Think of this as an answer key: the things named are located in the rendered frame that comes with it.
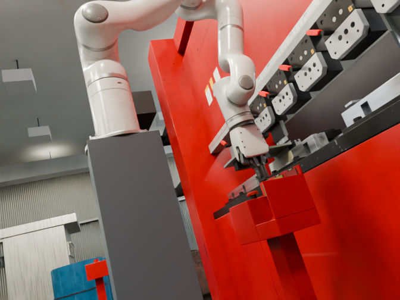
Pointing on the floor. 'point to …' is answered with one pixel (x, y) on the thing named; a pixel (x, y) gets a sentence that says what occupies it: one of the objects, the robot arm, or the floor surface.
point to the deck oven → (37, 255)
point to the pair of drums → (77, 282)
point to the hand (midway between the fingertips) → (261, 172)
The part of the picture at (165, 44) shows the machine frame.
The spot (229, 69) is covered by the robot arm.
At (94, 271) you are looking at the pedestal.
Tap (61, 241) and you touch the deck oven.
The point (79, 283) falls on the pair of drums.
